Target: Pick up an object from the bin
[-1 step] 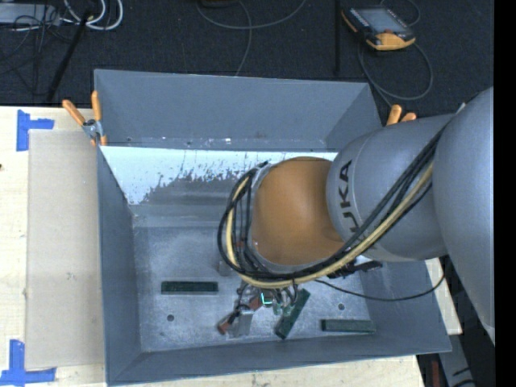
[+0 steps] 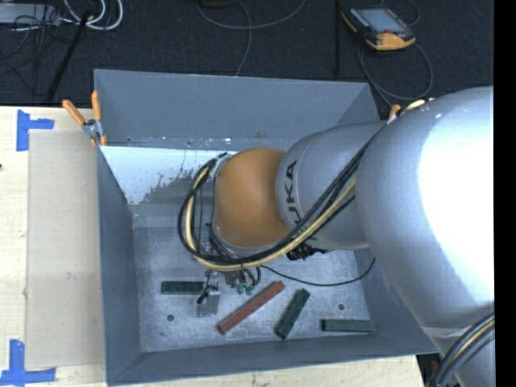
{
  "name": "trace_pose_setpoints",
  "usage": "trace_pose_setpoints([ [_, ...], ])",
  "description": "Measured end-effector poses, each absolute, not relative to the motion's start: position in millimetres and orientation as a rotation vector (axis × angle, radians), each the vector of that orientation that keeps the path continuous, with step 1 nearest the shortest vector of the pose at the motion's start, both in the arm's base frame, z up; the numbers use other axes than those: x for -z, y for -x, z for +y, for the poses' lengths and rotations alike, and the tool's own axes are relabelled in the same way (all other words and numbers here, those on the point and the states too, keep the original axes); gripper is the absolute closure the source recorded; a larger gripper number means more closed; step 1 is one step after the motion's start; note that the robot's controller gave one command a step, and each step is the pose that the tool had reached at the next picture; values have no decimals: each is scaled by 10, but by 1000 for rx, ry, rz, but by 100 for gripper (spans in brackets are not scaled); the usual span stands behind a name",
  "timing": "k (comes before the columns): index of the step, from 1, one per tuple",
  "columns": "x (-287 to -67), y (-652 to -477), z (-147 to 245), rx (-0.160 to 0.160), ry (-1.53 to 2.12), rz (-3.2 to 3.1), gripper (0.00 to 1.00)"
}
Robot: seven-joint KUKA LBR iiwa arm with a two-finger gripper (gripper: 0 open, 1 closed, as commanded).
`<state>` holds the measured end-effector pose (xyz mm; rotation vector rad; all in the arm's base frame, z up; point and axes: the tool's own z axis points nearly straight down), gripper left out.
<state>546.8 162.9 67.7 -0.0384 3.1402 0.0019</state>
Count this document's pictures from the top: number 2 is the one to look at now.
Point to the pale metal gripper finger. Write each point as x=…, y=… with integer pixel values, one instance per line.
x=215, y=302
x=202, y=308

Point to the dark green flat block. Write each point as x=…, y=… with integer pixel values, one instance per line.
x=348, y=326
x=293, y=313
x=182, y=288

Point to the red-brown flat block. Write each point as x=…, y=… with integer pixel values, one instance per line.
x=252, y=306

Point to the grey metal bin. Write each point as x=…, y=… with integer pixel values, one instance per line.
x=169, y=256

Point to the pale flat board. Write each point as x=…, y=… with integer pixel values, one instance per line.
x=64, y=236

